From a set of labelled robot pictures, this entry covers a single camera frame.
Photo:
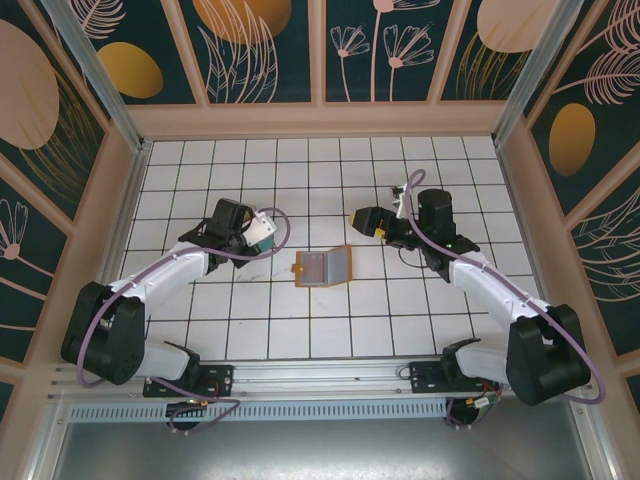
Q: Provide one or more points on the tan leather card holder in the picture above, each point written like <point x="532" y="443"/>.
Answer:
<point x="335" y="267"/>

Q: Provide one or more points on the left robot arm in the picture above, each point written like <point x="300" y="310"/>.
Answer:
<point x="160" y="267"/>

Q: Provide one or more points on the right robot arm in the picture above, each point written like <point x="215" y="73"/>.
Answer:
<point x="490" y="285"/>

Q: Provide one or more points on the teal card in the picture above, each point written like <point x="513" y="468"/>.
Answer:
<point x="267" y="245"/>

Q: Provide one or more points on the grey metal panel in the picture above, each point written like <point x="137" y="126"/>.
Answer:
<point x="320" y="450"/>

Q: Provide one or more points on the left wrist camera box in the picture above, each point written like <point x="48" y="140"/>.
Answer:
<point x="260" y="227"/>

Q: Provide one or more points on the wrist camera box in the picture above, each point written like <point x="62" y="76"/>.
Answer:
<point x="400" y="205"/>
<point x="260" y="227"/>

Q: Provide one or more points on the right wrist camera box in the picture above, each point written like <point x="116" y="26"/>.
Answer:
<point x="400" y="205"/>

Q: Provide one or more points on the aluminium side rail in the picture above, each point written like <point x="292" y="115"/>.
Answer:
<point x="520" y="215"/>
<point x="127" y="220"/>

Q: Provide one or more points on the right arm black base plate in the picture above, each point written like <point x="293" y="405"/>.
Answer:
<point x="425" y="380"/>

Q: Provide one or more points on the long aluminium mounting rail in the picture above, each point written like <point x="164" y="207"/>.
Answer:
<point x="320" y="375"/>

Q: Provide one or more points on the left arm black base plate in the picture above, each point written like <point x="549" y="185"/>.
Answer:
<point x="220" y="380"/>

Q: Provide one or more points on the aluminium frame post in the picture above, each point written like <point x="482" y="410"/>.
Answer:
<point x="540" y="65"/>
<point x="100" y="80"/>

